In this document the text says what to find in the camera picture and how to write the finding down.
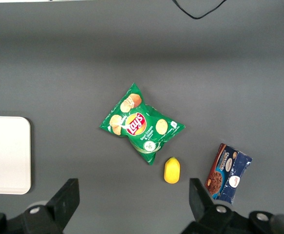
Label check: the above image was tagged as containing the white rectangular plastic tray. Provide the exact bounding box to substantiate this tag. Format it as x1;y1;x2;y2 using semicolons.
0;116;32;195

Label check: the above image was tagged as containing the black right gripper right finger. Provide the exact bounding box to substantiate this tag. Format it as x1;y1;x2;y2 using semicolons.
180;178;240;234

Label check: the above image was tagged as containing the green Lays chips bag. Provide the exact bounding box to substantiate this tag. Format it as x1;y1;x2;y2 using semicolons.
98;82;186;166

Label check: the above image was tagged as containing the blue chocolate cookie box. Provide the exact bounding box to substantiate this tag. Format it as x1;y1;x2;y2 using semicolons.
204;143;253;205

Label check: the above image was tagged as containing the yellow lemon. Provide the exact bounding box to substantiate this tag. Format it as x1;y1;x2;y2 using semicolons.
164;157;181;184

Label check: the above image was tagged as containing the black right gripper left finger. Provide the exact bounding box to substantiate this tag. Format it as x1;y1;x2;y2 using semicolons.
22;178;80;234

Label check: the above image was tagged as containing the thin black cable loop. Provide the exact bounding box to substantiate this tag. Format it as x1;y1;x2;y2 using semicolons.
172;0;227;20

